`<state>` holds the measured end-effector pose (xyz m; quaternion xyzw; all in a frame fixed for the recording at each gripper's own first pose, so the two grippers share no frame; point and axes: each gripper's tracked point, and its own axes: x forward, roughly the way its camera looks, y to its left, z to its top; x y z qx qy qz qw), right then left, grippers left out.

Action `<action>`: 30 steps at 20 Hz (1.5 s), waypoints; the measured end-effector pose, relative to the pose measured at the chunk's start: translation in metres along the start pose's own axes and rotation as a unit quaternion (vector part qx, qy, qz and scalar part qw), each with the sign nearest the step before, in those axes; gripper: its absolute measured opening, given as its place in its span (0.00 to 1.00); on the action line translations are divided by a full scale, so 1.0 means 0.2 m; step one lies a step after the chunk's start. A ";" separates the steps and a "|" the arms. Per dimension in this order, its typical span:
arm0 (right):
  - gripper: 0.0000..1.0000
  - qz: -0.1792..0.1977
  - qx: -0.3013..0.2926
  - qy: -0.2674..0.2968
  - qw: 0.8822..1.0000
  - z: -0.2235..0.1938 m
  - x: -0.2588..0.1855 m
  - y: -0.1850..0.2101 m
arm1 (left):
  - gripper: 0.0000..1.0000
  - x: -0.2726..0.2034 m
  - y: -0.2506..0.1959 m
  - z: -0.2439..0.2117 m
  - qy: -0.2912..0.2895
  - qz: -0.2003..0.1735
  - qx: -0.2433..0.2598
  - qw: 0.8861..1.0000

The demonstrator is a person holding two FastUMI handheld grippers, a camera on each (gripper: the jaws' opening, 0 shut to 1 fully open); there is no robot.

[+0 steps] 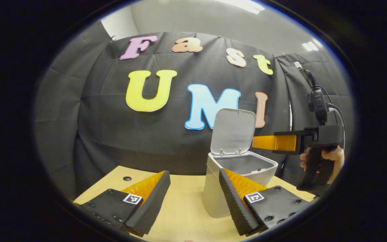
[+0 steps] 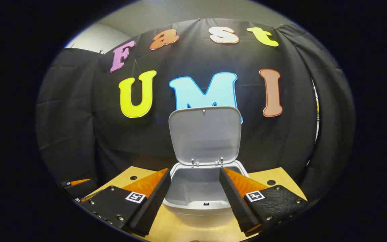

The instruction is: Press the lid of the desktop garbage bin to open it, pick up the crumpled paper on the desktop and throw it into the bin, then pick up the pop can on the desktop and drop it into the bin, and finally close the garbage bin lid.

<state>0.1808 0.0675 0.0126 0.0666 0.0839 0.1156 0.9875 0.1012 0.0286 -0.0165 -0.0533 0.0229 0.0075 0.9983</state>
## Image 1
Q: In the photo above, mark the wooden desktop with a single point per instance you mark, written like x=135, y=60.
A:
x=183, y=201

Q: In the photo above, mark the white desktop garbage bin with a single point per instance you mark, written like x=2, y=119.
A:
x=232, y=134

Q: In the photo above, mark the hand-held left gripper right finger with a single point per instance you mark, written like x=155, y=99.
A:
x=235, y=205

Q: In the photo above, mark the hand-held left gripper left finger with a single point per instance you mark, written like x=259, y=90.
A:
x=153, y=201

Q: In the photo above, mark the large ceiling light panel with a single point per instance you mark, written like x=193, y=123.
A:
x=244, y=6

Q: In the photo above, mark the black backdrop cloth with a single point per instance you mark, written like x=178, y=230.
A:
x=119, y=141

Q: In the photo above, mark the small ceiling light panel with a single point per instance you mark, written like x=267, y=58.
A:
x=311, y=45

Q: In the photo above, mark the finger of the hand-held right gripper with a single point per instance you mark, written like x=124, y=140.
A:
x=274, y=142

